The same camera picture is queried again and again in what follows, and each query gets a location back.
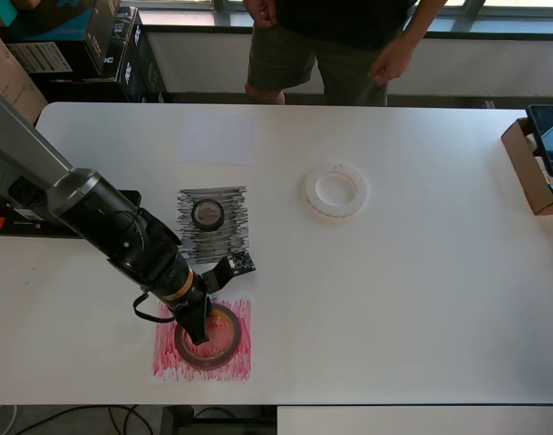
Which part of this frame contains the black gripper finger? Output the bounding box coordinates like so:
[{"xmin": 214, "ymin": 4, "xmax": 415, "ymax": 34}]
[{"xmin": 181, "ymin": 314, "xmax": 210, "ymax": 346}]

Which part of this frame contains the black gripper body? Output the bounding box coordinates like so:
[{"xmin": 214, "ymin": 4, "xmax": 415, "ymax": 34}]
[{"xmin": 170, "ymin": 293, "xmax": 213, "ymax": 324}]

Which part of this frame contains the red double-sided tape roll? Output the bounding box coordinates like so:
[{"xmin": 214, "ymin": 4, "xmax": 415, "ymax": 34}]
[{"xmin": 173, "ymin": 304, "xmax": 242, "ymax": 372}]

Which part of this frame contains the black tape roll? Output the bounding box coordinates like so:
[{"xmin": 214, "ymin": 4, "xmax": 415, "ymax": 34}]
[{"xmin": 189, "ymin": 198, "xmax": 225, "ymax": 233}]

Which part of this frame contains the white tape roll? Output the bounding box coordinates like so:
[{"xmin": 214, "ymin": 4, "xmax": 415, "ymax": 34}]
[{"xmin": 298, "ymin": 161, "xmax": 371, "ymax": 222}]

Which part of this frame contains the person left forearm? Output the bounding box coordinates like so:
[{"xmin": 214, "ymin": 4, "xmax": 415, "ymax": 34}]
[{"xmin": 396, "ymin": 0, "xmax": 448, "ymax": 49}]

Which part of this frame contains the person right hand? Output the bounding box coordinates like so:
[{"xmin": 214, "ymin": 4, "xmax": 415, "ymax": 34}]
[{"xmin": 244, "ymin": 0, "xmax": 278, "ymax": 27}]

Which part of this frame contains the person left hand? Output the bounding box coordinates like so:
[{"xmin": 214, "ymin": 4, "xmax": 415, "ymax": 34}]
[{"xmin": 369, "ymin": 34, "xmax": 416, "ymax": 85}]

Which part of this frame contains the red scribbled paper sheet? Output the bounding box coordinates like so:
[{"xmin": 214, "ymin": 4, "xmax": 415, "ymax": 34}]
[{"xmin": 150, "ymin": 296, "xmax": 254, "ymax": 384}]

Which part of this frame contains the black scribbled paper sheet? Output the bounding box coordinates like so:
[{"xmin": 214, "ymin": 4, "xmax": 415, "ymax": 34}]
[{"xmin": 174, "ymin": 184, "xmax": 253, "ymax": 266}]

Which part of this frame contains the blank white paper sheet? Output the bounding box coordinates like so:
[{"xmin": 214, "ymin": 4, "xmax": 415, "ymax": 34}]
[{"xmin": 175, "ymin": 111, "xmax": 257, "ymax": 165}]

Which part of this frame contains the black box with grid label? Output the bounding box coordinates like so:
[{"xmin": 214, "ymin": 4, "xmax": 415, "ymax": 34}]
[{"xmin": 4, "ymin": 40, "xmax": 101, "ymax": 85}]

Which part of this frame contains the dark blue printed box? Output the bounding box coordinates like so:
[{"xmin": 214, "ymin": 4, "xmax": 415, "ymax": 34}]
[{"xmin": 13, "ymin": 0, "xmax": 99, "ymax": 43}]

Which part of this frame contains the person in dark shirt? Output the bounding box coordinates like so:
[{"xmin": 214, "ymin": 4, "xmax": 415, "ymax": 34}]
[{"xmin": 244, "ymin": 0, "xmax": 448, "ymax": 108}]

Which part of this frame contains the teal box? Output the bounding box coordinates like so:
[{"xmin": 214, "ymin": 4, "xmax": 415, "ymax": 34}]
[{"xmin": 0, "ymin": 0, "xmax": 19, "ymax": 26}]

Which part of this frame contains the open cardboard tray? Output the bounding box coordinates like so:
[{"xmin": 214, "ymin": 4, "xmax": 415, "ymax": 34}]
[{"xmin": 500, "ymin": 116, "xmax": 553, "ymax": 217}]

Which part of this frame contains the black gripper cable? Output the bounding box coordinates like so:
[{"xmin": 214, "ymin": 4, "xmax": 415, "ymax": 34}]
[{"xmin": 131, "ymin": 292, "xmax": 180, "ymax": 324}]

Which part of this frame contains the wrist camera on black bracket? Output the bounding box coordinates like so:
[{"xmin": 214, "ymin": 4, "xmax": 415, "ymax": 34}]
[{"xmin": 202, "ymin": 249, "xmax": 258, "ymax": 294}]

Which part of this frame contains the black floor cable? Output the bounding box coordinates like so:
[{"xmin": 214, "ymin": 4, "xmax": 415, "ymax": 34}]
[{"xmin": 15, "ymin": 404, "xmax": 162, "ymax": 435}]

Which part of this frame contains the dark window frame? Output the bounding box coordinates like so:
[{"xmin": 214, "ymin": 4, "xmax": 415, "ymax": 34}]
[{"xmin": 138, "ymin": 0, "xmax": 553, "ymax": 41}]

